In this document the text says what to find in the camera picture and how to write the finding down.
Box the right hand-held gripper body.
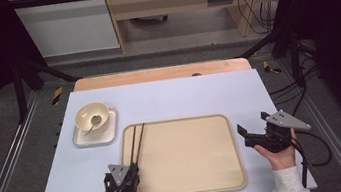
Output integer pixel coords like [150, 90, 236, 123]
[250, 105, 315, 157]

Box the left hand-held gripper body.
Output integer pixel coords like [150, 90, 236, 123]
[100, 160, 140, 192]

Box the square beige plate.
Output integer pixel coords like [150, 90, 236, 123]
[68, 106, 123, 150]

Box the large beige tray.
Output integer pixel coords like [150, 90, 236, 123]
[109, 109, 249, 192]

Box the metal spoon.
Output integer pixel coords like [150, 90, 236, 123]
[82, 114, 105, 136]

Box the beige bowl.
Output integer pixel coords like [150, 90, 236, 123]
[72, 100, 113, 137]

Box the person's right hand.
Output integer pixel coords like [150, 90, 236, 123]
[251, 126, 302, 175]

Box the yellow black floor tape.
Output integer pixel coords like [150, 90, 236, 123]
[261, 57, 283, 77]
[49, 86, 67, 107]

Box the black metal stand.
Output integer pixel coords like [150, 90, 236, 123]
[235, 23, 309, 98]
[9, 52, 85, 125]

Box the wooden table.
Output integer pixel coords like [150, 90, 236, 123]
[71, 53, 254, 95]

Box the light wooden desk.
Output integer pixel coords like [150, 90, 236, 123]
[103, 0, 298, 56]

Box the white cabinet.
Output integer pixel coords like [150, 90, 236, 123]
[8, 0, 121, 63]

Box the black floor cable bundle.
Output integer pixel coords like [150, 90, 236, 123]
[261, 38, 327, 117]

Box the right hand-held gripper cable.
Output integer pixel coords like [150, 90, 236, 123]
[293, 126, 337, 190]

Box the black hanging cable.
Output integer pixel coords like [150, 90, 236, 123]
[237, 0, 278, 37]

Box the yellow hanging cable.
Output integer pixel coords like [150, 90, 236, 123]
[243, 0, 267, 34]

